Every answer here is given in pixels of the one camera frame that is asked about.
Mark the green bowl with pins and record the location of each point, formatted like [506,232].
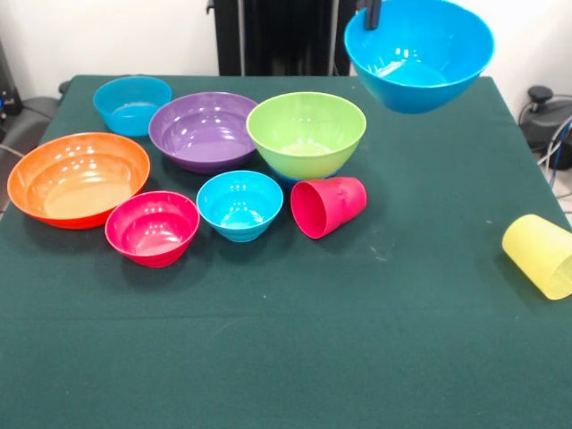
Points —
[306,129]

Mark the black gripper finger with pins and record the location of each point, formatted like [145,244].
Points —
[372,15]

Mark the dark equipment unit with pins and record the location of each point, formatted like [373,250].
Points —
[8,98]

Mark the grey round floor base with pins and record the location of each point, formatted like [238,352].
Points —
[31,111]
[549,116]

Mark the small cyan bowl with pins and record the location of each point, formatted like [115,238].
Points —
[239,205]

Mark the orange bowl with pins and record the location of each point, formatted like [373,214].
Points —
[76,179]

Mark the pink bowl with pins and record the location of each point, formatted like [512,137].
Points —
[152,228]

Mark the large blue bowl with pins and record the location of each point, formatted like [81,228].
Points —
[420,58]

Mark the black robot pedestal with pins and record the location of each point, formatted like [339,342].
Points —
[286,36]

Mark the yellow cup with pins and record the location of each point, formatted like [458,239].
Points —
[536,254]

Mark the pink cup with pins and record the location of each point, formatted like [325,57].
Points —
[330,207]

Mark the dark green table cloth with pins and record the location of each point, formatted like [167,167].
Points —
[286,335]

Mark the purple bowl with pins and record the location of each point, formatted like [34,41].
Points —
[201,134]

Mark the translucent blue bowl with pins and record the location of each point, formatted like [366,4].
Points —
[127,105]

